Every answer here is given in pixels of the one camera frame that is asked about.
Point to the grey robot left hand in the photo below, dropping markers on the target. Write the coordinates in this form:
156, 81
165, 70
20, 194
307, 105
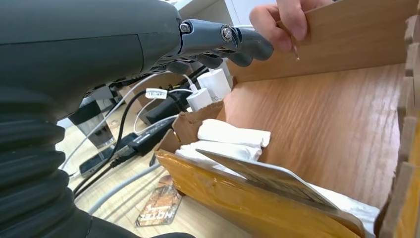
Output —
82, 42

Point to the grey patterned room key card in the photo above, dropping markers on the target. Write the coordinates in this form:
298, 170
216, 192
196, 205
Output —
269, 179

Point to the dark reflective block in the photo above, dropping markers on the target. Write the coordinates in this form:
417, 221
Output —
93, 126

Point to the black power brick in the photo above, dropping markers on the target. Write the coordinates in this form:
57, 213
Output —
152, 136

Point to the dark smartphone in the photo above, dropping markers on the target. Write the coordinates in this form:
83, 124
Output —
105, 162

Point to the small white charger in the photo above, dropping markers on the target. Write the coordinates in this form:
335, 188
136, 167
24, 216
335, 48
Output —
198, 99

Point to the large white charger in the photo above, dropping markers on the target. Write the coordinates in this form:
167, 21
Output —
215, 82

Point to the white rolled cloth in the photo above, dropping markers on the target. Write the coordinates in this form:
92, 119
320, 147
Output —
354, 205
233, 133
220, 152

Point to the open cardboard box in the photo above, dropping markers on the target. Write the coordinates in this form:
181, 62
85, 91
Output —
311, 124

